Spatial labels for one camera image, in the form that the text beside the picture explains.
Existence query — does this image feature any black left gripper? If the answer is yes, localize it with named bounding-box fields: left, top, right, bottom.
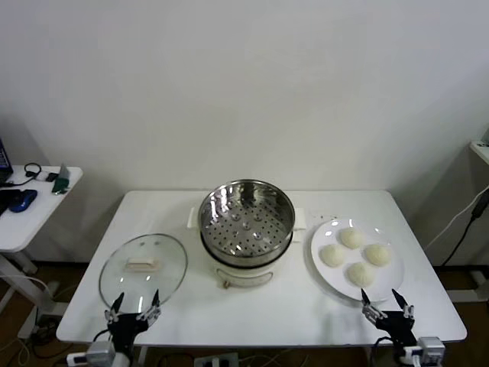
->
left=105, top=288, right=163, bottom=356

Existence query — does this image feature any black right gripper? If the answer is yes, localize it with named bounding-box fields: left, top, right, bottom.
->
left=361, top=287, right=419, bottom=349

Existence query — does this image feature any white steamed baozi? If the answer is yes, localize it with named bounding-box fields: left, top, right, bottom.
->
left=339, top=228, right=366, bottom=250
left=362, top=243, right=393, bottom=268
left=319, top=244, right=347, bottom=268
left=345, top=261, right=376, bottom=288

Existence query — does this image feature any round glass pot lid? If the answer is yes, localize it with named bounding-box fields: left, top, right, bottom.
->
left=98, top=232, right=189, bottom=311

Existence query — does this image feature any stainless steel steamer basket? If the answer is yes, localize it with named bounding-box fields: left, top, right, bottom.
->
left=186, top=178, right=308, bottom=258

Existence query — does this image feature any white round plate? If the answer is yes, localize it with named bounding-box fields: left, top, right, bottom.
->
left=309, top=217, right=406, bottom=303

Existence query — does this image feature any white floor power strip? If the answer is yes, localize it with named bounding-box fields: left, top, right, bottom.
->
left=193, top=352, right=241, bottom=367

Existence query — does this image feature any white electric cooker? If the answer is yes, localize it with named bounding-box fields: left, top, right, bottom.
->
left=199, top=228, right=303, bottom=288

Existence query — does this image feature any white side table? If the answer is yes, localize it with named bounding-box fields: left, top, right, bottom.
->
left=0, top=164, right=84, bottom=318

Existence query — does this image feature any green circuit board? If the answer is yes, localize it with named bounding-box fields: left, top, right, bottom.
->
left=51, top=176, right=70, bottom=196

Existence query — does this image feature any blue computer mouse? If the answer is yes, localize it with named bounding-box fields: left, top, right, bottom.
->
left=8, top=189, right=38, bottom=213

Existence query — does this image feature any black flat device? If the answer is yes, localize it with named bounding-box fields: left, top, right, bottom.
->
left=0, top=189, right=20, bottom=215

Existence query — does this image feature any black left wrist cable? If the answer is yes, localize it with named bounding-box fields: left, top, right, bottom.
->
left=92, top=329, right=114, bottom=347

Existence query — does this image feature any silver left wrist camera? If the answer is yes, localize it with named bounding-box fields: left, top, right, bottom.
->
left=66, top=340, right=116, bottom=365

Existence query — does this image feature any white floor cable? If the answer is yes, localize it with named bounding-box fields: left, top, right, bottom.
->
left=0, top=273, right=51, bottom=296

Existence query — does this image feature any black cable with adapter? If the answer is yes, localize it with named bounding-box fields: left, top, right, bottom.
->
left=441, top=190, right=489, bottom=267

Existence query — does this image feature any white wall cable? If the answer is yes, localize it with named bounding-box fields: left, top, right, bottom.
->
left=425, top=187, right=489, bottom=248

